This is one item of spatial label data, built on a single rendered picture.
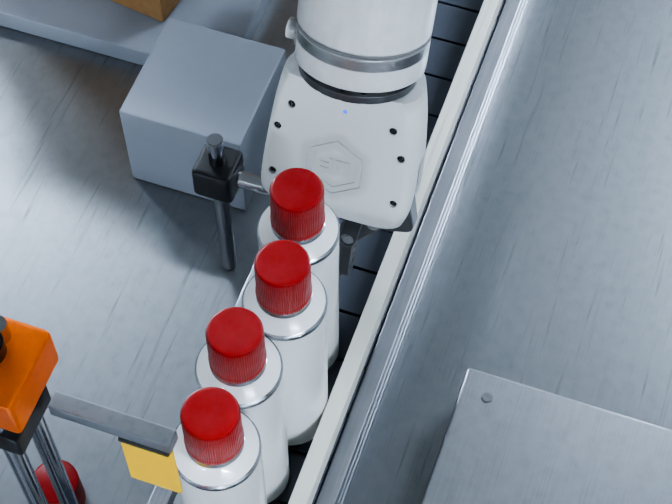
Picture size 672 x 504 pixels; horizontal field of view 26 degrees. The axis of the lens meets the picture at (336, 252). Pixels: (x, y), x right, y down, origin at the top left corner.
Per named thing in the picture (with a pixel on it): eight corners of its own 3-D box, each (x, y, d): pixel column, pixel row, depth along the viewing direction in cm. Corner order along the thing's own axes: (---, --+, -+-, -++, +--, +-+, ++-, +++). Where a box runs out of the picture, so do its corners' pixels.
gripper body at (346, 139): (262, 59, 89) (249, 204, 96) (422, 103, 87) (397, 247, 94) (303, 4, 95) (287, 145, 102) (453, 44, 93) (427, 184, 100)
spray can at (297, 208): (317, 394, 102) (313, 238, 85) (253, 362, 104) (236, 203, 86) (352, 336, 105) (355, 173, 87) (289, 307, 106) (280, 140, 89)
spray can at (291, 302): (327, 450, 100) (326, 301, 83) (252, 448, 100) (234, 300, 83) (329, 382, 103) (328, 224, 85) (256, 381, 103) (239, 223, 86)
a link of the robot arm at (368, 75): (270, 35, 87) (266, 77, 89) (411, 73, 86) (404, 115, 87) (315, -26, 93) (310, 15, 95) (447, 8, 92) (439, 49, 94)
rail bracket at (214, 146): (292, 301, 112) (286, 179, 98) (204, 274, 113) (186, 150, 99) (306, 267, 114) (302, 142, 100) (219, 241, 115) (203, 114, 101)
